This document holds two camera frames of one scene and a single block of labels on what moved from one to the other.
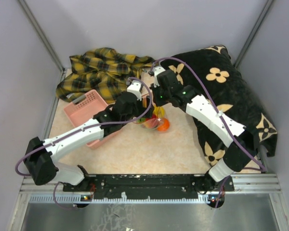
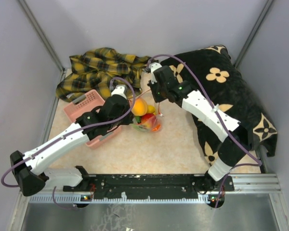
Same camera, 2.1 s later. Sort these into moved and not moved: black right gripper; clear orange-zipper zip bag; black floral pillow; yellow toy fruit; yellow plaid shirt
Moved: clear orange-zipper zip bag; yellow toy fruit
Not moved: yellow plaid shirt; black floral pillow; black right gripper
